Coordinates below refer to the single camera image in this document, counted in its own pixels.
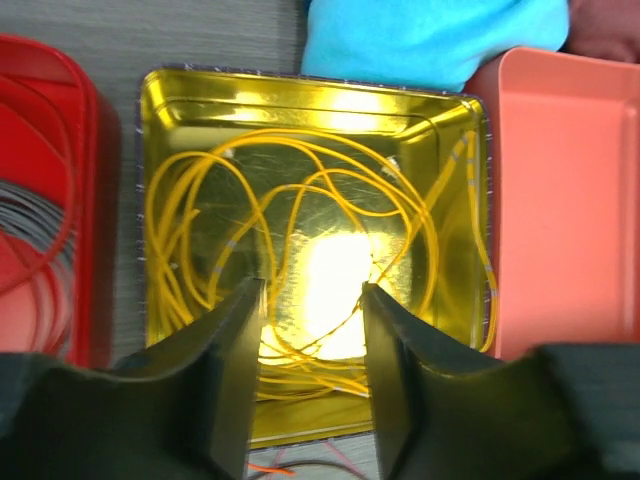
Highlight dusty pink cloth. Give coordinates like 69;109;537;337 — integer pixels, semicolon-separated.
565;0;639;64

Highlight orange cable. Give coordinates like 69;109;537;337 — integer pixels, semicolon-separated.
247;462;296;476

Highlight salmon pink box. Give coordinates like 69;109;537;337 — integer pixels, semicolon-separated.
466;48;639;360

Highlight red plastic box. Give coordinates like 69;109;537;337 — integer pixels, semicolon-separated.
1;35;121;367

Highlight gold metal tin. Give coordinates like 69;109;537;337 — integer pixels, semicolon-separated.
138;65;497;448

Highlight pink cable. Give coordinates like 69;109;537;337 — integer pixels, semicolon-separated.
269;439;376;480

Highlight cyan cloth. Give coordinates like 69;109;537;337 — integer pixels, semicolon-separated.
301;0;570;92

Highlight thin yellow cable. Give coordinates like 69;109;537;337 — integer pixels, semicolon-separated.
147;128;499;401

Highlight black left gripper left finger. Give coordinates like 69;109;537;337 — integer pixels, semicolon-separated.
1;278;266;479

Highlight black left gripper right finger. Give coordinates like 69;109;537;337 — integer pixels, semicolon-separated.
361;284;639;479

